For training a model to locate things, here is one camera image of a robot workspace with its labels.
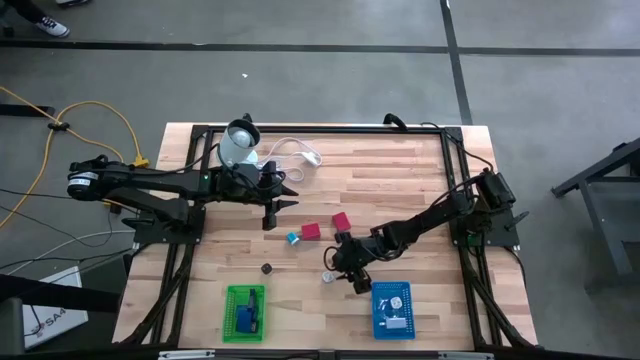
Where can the lavender grey charger block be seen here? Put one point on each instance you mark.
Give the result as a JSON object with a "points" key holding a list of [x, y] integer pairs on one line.
{"points": [[395, 324]]}

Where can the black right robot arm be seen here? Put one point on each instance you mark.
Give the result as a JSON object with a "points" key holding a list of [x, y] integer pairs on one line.
{"points": [[430, 220]]}

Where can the white printed box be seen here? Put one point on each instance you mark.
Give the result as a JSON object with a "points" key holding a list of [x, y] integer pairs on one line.
{"points": [[55, 320]]}

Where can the black metal table frame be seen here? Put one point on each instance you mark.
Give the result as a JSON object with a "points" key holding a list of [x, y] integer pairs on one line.
{"points": [[600, 165]]}

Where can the grey metal post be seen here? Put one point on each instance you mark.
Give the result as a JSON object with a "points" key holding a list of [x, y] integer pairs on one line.
{"points": [[11, 325]]}

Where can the small dark round object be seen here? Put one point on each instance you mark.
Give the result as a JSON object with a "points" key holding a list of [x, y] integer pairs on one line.
{"points": [[266, 269]]}

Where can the white desk lamp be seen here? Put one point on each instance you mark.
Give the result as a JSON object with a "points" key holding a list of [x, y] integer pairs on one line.
{"points": [[232, 145]]}

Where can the silver metal bracket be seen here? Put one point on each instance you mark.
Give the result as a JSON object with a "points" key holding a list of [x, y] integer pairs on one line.
{"points": [[185, 355], [467, 356]]}

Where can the teal and white charger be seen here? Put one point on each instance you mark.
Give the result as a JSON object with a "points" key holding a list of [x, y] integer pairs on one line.
{"points": [[292, 239]]}

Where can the black digital clock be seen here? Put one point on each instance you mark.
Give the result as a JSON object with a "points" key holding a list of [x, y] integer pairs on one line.
{"points": [[255, 327]]}

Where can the black frame clamp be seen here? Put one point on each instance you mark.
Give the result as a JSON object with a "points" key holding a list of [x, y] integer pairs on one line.
{"points": [[394, 120], [247, 118]]}

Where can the black metal beam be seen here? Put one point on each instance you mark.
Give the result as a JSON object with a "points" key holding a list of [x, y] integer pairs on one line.
{"points": [[60, 295]]}

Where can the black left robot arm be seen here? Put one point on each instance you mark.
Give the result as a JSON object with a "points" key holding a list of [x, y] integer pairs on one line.
{"points": [[150, 177]]}

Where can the black aluminium table frame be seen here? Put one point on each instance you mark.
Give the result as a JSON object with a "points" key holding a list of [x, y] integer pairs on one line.
{"points": [[325, 129]]}

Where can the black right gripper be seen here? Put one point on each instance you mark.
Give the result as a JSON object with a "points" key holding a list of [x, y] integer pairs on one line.
{"points": [[355, 255]]}

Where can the green plastic basket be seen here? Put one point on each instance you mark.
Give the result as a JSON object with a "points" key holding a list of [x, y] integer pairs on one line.
{"points": [[230, 315]]}

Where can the person's shoe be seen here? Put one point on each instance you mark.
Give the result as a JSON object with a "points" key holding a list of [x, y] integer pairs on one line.
{"points": [[52, 27], [72, 2]]}

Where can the dark blue digital clock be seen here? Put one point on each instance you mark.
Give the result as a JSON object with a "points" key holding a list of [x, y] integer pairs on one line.
{"points": [[252, 300]]}

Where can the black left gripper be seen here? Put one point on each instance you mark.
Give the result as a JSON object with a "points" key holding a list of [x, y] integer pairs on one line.
{"points": [[250, 185]]}

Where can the red wall charger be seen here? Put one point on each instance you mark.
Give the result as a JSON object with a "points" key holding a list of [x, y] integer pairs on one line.
{"points": [[341, 222], [310, 231]]}

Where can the person's leg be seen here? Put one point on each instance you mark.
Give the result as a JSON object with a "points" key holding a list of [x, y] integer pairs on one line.
{"points": [[25, 10]]}

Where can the black floor strip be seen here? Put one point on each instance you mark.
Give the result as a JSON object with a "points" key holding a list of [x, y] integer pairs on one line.
{"points": [[25, 110]]}

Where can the blue plastic basket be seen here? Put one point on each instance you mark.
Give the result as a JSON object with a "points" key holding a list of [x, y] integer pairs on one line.
{"points": [[409, 320]]}

